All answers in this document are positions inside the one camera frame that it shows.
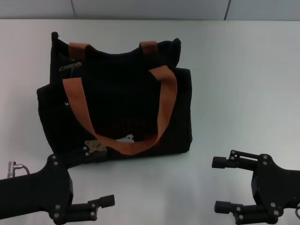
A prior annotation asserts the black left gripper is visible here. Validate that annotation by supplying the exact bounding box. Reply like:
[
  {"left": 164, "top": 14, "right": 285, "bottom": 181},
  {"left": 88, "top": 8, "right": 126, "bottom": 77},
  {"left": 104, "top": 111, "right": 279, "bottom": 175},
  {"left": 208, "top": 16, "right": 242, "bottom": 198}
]
[{"left": 0, "top": 145, "right": 116, "bottom": 225}]

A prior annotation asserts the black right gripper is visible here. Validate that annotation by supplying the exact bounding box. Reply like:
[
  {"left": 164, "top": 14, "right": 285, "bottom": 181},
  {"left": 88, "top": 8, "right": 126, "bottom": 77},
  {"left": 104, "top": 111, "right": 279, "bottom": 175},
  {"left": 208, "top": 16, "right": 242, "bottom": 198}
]
[{"left": 211, "top": 150, "right": 300, "bottom": 224}]

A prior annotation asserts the black bag with orange handles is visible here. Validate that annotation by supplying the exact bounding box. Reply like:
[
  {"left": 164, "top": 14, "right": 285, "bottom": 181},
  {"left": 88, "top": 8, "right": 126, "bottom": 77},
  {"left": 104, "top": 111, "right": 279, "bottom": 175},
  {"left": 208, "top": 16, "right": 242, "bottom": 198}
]
[{"left": 37, "top": 31, "right": 193, "bottom": 165}]

